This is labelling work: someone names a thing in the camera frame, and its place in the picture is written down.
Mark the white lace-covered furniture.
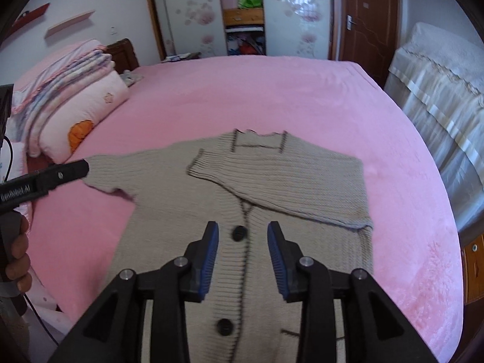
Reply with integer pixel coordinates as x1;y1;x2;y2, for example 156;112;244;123
384;22;484;231

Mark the brown wooden door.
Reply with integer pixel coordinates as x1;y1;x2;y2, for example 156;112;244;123
338;0;402;84

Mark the pile of colourful clothes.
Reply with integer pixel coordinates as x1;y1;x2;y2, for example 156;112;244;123
227;32;265;57

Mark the pink wall shelf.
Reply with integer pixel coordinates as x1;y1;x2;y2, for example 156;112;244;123
44;11;95;39

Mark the pink bed blanket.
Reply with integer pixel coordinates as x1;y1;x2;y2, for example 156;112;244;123
11;55;464;363

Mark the red wall shelf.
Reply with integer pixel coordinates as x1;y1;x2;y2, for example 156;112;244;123
9;3;51;34

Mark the wooden drawer cabinet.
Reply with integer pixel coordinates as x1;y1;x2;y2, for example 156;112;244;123
459;232;484;305

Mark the floral sliding-door wardrobe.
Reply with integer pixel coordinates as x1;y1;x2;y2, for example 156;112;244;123
144;0;337;62

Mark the small grey cloth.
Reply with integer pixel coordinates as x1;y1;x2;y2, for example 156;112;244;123
120;70;144;86

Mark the pink pillow with orange print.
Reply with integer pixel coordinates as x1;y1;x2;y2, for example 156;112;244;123
28;71;131;161

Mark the person's left hand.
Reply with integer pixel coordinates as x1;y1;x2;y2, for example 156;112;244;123
5;215;33;294

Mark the wooden headboard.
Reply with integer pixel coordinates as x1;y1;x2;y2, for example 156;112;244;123
106;38;140;75

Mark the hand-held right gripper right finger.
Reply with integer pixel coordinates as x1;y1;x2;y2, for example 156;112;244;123
267;220;439;363

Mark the wooden wardrobe drawer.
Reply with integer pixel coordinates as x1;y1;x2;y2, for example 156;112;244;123
223;8;264;25

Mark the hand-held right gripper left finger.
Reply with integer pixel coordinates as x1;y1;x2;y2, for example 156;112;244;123
45;221;220;363

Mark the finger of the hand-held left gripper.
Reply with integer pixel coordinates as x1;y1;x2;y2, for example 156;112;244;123
33;159;90;196

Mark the beige knit cardigan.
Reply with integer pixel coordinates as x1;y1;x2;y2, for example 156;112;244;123
81;129;375;363

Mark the folded striped blanket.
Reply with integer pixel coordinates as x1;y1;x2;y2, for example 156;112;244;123
11;40;116;152

